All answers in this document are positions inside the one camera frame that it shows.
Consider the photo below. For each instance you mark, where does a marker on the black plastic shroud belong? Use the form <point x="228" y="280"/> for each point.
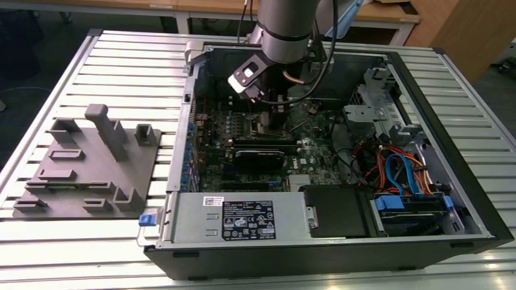
<point x="339" y="211"/>

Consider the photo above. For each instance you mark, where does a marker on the silver power supply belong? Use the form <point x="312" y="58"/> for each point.
<point x="190" y="223"/>

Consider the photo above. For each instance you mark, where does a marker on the blue disk carrier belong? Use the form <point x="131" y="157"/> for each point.
<point x="388" y="202"/>

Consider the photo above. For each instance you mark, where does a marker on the grey case latch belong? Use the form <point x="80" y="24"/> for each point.
<point x="192" y="49"/>

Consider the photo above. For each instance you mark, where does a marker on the CPU socket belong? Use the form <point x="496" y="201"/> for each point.
<point x="258" y="134"/>

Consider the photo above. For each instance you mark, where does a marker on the black graphics card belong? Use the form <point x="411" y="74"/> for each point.
<point x="258" y="161"/>

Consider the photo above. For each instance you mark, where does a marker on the grey parts rack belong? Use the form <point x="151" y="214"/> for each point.
<point x="92" y="169"/>

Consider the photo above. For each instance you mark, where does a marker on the black PC case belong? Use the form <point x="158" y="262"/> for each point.
<point x="282" y="262"/>

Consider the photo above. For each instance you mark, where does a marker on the wooden cabinet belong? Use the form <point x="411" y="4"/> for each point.
<point x="471" y="30"/>

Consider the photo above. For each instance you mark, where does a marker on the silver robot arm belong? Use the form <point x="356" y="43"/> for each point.
<point x="282" y="30"/>

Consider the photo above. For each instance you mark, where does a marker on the silver chipset heatsink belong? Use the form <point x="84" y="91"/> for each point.
<point x="300" y="179"/>

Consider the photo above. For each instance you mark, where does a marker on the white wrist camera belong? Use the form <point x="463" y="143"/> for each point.
<point x="244" y="80"/>

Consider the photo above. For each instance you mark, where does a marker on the wooden desk white frame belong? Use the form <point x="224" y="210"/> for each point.
<point x="120" y="3"/>
<point x="396" y="16"/>

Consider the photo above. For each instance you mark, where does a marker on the blue plastic latch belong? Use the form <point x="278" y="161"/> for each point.
<point x="146" y="220"/>

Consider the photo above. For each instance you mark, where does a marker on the metal drive cage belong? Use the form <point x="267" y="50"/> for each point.
<point x="363" y="113"/>

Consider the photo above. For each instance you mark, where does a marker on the green motherboard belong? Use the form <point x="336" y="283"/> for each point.
<point x="323" y="157"/>

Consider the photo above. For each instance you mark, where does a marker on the copper curved tube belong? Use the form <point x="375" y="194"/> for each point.
<point x="290" y="80"/>

